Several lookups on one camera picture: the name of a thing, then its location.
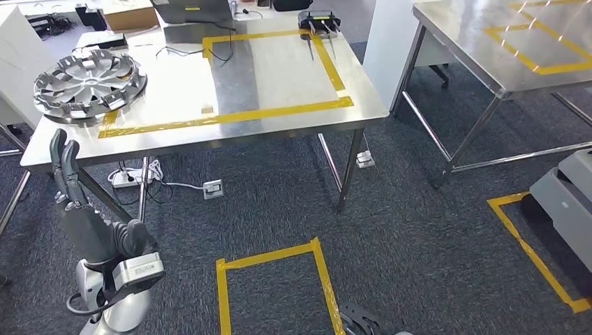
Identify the black desk cable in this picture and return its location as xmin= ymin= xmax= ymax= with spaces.
xmin=156 ymin=20 xmax=237 ymax=66

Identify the black bag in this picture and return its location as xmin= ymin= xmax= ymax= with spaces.
xmin=272 ymin=0 xmax=314 ymax=13

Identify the stainless steel table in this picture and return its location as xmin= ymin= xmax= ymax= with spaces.
xmin=390 ymin=0 xmax=592 ymax=188

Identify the black office chair base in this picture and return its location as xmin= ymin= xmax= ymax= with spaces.
xmin=429 ymin=64 xmax=450 ymax=89

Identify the black flat device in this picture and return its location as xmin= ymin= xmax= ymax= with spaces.
xmin=75 ymin=31 xmax=129 ymax=50

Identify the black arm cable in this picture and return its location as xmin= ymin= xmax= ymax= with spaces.
xmin=66 ymin=292 xmax=122 ymax=316

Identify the silver wheel cover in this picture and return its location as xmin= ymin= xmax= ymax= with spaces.
xmin=33 ymin=48 xmax=149 ymax=124

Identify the white power strip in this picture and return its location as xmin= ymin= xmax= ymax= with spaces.
xmin=110 ymin=167 xmax=154 ymax=190

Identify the white socket cable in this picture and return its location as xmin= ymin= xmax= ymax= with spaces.
xmin=164 ymin=181 xmax=205 ymax=191

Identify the dark grey laptop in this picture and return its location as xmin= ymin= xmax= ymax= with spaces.
xmin=150 ymin=0 xmax=235 ymax=25

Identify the silver floor socket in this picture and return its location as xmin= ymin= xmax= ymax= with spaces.
xmin=355 ymin=150 xmax=376 ymax=170
xmin=202 ymin=179 xmax=225 ymax=200

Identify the black floor cable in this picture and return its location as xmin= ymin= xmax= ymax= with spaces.
xmin=110 ymin=159 xmax=175 ymax=207

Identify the black router with antennas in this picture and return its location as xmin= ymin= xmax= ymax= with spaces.
xmin=297 ymin=10 xmax=342 ymax=61

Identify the black equipment pile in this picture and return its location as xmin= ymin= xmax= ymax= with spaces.
xmin=25 ymin=3 xmax=108 ymax=39

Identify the stainless steel workbench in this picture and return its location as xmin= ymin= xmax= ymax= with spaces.
xmin=20 ymin=9 xmax=390 ymax=223

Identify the yellow table tape outline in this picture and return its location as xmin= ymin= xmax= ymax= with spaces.
xmin=483 ymin=0 xmax=592 ymax=76

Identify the brown cardboard box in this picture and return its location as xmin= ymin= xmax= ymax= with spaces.
xmin=99 ymin=0 xmax=161 ymax=32

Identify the white desk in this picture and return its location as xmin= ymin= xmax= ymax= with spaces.
xmin=0 ymin=4 xmax=57 ymax=131

